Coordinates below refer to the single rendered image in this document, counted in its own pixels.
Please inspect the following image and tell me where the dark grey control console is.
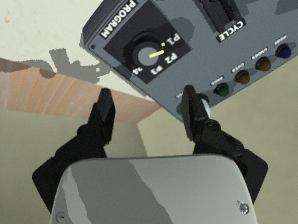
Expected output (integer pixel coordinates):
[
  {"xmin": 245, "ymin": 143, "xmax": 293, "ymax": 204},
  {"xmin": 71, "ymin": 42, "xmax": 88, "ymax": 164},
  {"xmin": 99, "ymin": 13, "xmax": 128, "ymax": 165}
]
[{"xmin": 83, "ymin": 0, "xmax": 298, "ymax": 123}]

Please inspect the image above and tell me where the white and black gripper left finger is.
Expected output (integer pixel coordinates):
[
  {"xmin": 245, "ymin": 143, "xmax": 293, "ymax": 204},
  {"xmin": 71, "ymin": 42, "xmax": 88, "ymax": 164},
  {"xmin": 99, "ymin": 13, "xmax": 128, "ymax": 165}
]
[{"xmin": 32, "ymin": 88, "xmax": 116, "ymax": 214}]

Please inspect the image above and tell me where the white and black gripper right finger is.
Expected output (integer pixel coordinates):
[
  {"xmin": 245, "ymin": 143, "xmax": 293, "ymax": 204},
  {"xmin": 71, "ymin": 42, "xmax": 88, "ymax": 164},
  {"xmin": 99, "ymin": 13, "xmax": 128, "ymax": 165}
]
[{"xmin": 180, "ymin": 85, "xmax": 268, "ymax": 204}]

